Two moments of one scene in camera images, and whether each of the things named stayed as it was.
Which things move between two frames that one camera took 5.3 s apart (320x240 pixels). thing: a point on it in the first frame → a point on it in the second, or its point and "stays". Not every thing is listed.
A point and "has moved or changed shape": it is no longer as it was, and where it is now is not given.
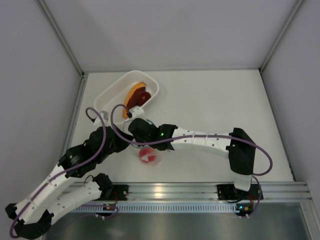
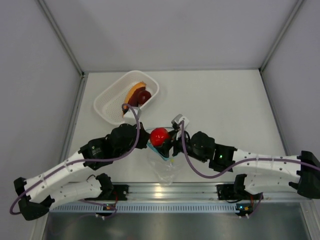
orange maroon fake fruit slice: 131,97 stays
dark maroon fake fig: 142,97 stays
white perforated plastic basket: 111,100 stays
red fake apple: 147,154 has moved or changed shape
